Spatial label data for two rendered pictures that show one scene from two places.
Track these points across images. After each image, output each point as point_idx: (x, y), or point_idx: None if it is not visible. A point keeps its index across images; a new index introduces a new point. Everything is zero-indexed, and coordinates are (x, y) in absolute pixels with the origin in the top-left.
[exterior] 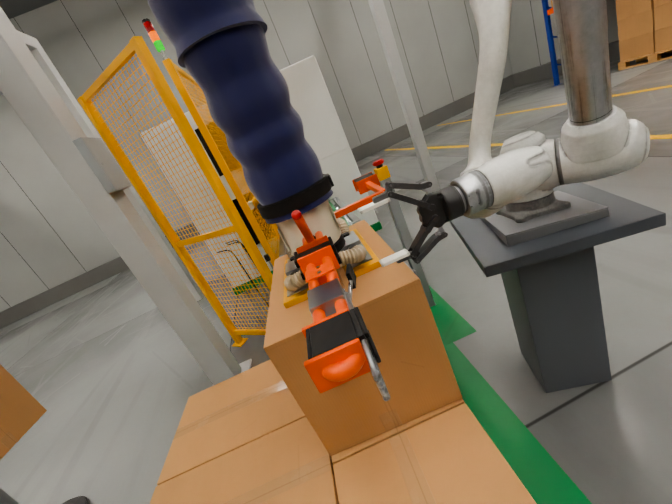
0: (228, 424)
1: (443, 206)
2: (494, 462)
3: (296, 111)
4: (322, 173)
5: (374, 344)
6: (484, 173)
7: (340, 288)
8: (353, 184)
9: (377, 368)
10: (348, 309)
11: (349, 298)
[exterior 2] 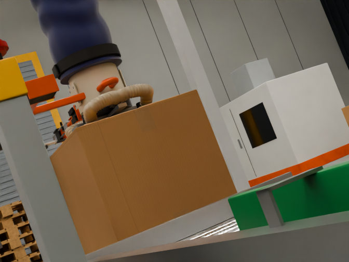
0: None
1: None
2: None
3: (37, 13)
4: (56, 63)
5: (57, 140)
6: None
7: (64, 125)
8: (55, 79)
9: (53, 136)
10: (59, 128)
11: (59, 127)
